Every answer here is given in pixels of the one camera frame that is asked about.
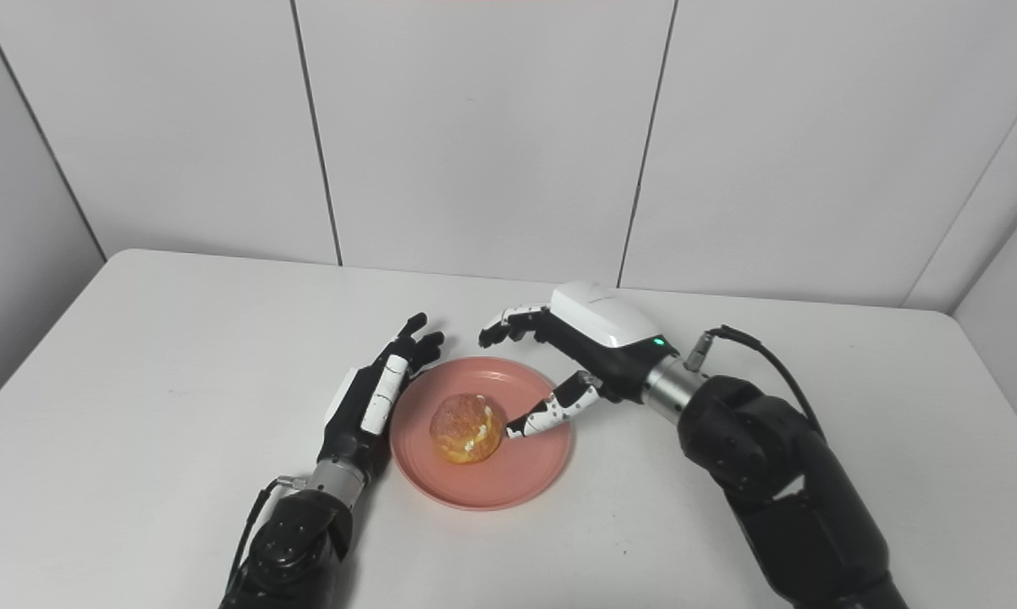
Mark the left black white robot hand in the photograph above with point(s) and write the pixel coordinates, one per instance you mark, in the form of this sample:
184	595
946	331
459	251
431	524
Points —
365	414

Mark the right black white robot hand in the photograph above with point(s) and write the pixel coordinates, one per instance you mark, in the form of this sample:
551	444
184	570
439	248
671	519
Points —
610	338

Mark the cream puff pastry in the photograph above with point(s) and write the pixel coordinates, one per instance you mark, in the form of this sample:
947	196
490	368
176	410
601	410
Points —
464	430

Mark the pink round plate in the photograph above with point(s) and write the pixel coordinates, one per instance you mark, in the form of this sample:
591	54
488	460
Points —
517	461

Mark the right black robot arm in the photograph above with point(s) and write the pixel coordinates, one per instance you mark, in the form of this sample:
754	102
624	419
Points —
779	482

